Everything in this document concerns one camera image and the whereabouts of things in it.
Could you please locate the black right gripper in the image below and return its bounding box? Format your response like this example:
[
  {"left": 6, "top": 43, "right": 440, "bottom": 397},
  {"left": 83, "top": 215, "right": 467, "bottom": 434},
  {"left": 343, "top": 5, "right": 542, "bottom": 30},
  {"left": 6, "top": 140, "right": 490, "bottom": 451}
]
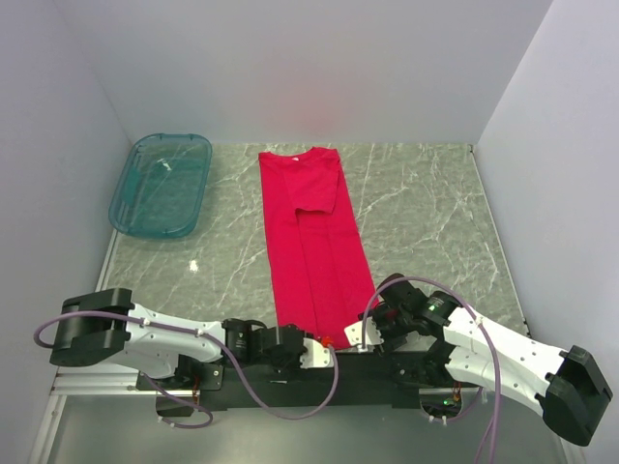
[{"left": 358, "top": 302, "right": 414, "bottom": 358}]

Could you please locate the red t-shirt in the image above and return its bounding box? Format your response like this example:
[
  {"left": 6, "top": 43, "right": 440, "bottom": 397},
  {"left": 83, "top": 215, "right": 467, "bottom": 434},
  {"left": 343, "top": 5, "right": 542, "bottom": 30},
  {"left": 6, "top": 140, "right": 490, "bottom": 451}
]
[{"left": 258, "top": 147, "right": 375, "bottom": 350}]

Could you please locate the teal transparent plastic bin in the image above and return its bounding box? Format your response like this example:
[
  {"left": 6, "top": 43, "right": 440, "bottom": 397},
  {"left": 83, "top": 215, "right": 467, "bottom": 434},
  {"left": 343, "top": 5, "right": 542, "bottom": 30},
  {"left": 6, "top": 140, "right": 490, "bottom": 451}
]
[{"left": 108, "top": 133, "right": 213, "bottom": 240}]

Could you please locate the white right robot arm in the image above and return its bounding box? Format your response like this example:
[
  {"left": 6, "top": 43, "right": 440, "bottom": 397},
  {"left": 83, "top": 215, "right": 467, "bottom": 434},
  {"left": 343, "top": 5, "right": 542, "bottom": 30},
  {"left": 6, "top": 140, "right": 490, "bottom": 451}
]
[{"left": 377, "top": 274, "right": 613, "bottom": 447}]

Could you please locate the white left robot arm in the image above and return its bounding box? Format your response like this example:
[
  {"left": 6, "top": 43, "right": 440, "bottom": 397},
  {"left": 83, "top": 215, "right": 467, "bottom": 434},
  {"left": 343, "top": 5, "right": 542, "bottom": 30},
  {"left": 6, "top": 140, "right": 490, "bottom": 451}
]
[{"left": 49, "top": 288, "right": 310, "bottom": 389}]

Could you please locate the black base beam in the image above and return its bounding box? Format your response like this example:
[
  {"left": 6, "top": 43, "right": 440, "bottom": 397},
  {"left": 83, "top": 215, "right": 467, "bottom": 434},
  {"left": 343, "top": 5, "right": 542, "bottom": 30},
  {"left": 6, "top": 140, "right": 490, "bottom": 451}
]
[{"left": 158, "top": 352, "right": 476, "bottom": 418}]

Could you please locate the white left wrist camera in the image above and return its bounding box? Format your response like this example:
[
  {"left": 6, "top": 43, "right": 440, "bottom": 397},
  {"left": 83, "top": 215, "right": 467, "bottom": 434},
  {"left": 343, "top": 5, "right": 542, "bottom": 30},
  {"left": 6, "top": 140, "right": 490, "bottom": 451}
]
[{"left": 300, "top": 337, "right": 335, "bottom": 369}]

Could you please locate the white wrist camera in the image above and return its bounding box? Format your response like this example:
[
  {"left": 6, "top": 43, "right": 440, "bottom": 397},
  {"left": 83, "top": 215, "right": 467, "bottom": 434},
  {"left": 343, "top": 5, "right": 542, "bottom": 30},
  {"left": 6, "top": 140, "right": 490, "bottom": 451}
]
[
  {"left": 300, "top": 337, "right": 335, "bottom": 369},
  {"left": 344, "top": 319, "right": 384, "bottom": 353}
]

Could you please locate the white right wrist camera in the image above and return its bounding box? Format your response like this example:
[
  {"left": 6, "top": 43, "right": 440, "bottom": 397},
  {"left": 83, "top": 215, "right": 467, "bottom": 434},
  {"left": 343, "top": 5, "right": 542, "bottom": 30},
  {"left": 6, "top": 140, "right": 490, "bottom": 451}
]
[{"left": 344, "top": 319, "right": 384, "bottom": 353}]

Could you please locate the aluminium frame rail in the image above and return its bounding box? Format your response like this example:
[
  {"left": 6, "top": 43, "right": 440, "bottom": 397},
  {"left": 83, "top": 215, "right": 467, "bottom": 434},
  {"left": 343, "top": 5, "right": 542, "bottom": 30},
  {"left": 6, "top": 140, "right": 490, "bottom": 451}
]
[{"left": 28, "top": 231, "right": 204, "bottom": 464}]

